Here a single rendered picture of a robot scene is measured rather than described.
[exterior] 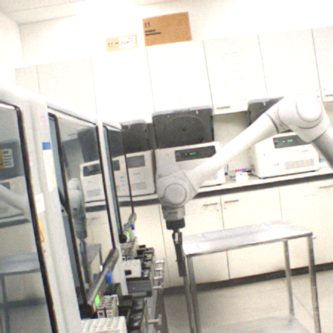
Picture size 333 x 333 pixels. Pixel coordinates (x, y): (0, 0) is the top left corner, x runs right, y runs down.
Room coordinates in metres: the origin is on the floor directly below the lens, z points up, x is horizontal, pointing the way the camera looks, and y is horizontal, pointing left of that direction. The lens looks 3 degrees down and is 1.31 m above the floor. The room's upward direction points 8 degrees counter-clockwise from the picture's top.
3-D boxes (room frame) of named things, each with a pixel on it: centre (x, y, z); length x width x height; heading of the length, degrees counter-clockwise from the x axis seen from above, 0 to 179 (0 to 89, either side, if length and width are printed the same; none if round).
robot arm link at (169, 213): (1.98, 0.00, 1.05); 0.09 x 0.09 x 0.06
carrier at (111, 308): (1.42, 0.22, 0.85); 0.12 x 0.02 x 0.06; 0
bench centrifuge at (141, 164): (4.58, 0.39, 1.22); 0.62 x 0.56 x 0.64; 177
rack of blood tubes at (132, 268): (1.98, 0.31, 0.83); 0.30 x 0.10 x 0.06; 89
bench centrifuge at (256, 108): (4.56, -1.04, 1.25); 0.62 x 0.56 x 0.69; 179
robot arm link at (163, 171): (1.97, 0.00, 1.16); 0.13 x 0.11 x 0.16; 3
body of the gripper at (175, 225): (1.98, 0.00, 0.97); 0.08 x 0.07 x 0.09; 175
